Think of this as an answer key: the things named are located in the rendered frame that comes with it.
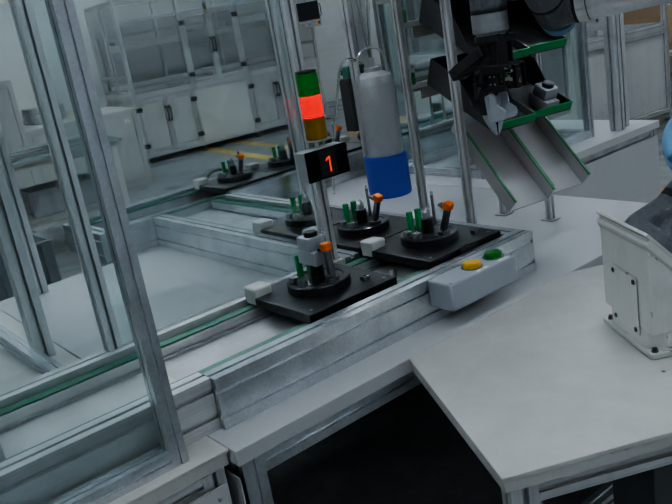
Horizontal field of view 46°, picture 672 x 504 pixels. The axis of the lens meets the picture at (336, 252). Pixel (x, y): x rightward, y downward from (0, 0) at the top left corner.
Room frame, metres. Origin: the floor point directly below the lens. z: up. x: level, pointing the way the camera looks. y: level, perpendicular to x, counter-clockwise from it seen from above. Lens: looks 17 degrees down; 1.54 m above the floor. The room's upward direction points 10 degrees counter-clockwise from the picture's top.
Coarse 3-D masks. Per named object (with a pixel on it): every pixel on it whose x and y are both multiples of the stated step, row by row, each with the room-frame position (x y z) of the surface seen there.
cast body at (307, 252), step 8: (304, 232) 1.66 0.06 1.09; (312, 232) 1.64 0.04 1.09; (304, 240) 1.64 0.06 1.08; (312, 240) 1.63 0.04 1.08; (320, 240) 1.65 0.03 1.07; (304, 248) 1.64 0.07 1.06; (312, 248) 1.63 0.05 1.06; (304, 256) 1.65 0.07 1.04; (312, 256) 1.62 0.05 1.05; (320, 256) 1.63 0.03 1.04; (312, 264) 1.63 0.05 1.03; (320, 264) 1.63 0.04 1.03
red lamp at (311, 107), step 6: (312, 96) 1.82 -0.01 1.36; (318, 96) 1.82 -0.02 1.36; (300, 102) 1.83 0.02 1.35; (306, 102) 1.82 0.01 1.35; (312, 102) 1.82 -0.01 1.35; (318, 102) 1.82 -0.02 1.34; (306, 108) 1.82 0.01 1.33; (312, 108) 1.82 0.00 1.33; (318, 108) 1.82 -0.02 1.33; (306, 114) 1.82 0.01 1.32; (312, 114) 1.82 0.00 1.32; (318, 114) 1.82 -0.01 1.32
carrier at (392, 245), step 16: (432, 192) 1.91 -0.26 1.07; (416, 208) 1.90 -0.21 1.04; (432, 208) 1.91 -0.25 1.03; (416, 224) 1.90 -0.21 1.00; (432, 224) 1.84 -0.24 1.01; (448, 224) 1.89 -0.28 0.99; (368, 240) 1.87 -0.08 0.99; (384, 240) 1.87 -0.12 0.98; (400, 240) 1.85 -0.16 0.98; (416, 240) 1.80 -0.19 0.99; (432, 240) 1.78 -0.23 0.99; (448, 240) 1.79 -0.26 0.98; (464, 240) 1.80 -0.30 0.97; (480, 240) 1.78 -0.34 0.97; (368, 256) 1.86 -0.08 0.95; (384, 256) 1.81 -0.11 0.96; (400, 256) 1.76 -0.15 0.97; (416, 256) 1.74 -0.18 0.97; (432, 256) 1.72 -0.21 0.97; (448, 256) 1.72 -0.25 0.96
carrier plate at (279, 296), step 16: (352, 272) 1.71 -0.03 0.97; (368, 272) 1.69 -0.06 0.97; (272, 288) 1.69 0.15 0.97; (352, 288) 1.60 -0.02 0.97; (368, 288) 1.59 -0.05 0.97; (384, 288) 1.61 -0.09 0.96; (256, 304) 1.65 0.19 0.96; (272, 304) 1.59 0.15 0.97; (288, 304) 1.57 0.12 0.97; (304, 304) 1.56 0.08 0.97; (320, 304) 1.54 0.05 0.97; (336, 304) 1.53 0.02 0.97; (304, 320) 1.51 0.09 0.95
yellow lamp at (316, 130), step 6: (306, 120) 1.82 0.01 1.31; (312, 120) 1.82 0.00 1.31; (318, 120) 1.82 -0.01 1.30; (324, 120) 1.83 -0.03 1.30; (306, 126) 1.82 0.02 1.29; (312, 126) 1.82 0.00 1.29; (318, 126) 1.82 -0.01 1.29; (324, 126) 1.83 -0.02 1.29; (306, 132) 1.83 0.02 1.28; (312, 132) 1.82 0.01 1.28; (318, 132) 1.82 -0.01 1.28; (324, 132) 1.82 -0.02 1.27; (306, 138) 1.83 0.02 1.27; (312, 138) 1.82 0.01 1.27; (318, 138) 1.82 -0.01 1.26
